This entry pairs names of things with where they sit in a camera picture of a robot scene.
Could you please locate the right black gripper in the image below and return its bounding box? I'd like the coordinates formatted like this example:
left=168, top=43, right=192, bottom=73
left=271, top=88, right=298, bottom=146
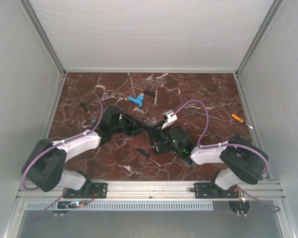
left=146, top=119, right=180, bottom=154

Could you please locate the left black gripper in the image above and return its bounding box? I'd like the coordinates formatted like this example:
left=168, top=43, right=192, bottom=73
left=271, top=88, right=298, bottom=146
left=112, top=114, right=147, bottom=138

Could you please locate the black fuse box base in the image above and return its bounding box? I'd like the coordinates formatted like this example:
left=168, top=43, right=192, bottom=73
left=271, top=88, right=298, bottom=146
left=150, top=139, right=169, bottom=155

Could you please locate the clear plastic fuse box cover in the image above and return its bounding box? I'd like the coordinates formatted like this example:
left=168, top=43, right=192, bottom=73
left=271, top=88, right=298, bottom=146
left=146, top=118, right=159, bottom=126

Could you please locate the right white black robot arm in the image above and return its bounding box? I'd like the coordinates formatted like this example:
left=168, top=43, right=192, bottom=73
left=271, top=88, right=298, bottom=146
left=147, top=126, right=269, bottom=198

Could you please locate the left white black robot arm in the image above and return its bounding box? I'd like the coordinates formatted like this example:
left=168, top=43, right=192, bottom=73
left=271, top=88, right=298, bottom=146
left=21, top=106, right=148, bottom=197

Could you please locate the small black screwdriver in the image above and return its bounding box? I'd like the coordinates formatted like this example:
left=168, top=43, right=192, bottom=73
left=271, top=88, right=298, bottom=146
left=136, top=147, right=161, bottom=167

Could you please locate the blue plastic fitting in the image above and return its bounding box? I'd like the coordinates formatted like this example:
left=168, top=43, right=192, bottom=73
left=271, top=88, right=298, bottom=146
left=128, top=93, right=145, bottom=108

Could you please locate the silver combination wrench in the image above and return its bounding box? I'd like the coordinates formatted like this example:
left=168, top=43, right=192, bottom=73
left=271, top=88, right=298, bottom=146
left=153, top=88, right=159, bottom=108

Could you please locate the black yellow screwdriver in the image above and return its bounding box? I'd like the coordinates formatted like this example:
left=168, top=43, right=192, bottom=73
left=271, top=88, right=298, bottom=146
left=79, top=103, right=95, bottom=119

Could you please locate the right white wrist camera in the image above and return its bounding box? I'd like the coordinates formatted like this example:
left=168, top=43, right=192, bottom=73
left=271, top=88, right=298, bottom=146
left=161, top=110, right=177, bottom=129

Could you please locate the black handled screwdriver top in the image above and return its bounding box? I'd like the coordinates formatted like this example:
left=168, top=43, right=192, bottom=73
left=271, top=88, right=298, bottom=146
left=134, top=87, right=155, bottom=95

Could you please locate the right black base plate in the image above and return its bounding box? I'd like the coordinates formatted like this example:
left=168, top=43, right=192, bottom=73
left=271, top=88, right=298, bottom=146
left=190, top=182, right=239, bottom=199

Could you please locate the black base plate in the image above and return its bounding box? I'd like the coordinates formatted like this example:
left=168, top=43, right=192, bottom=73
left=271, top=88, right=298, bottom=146
left=63, top=182, right=108, bottom=199
left=190, top=182, right=239, bottom=199

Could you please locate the orange handled screwdriver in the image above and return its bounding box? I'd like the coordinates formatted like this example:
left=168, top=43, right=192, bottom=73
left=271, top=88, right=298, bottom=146
left=231, top=114, right=253, bottom=129

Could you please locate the aluminium mounting rail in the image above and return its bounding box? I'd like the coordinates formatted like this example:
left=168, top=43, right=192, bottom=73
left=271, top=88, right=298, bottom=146
left=18, top=180, right=286, bottom=199

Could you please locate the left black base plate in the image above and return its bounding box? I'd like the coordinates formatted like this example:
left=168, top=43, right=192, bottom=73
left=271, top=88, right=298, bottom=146
left=63, top=182, right=108, bottom=199

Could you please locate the grey slotted cable duct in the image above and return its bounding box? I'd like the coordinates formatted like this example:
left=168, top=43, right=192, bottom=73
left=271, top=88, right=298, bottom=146
left=26, top=201, right=214, bottom=211

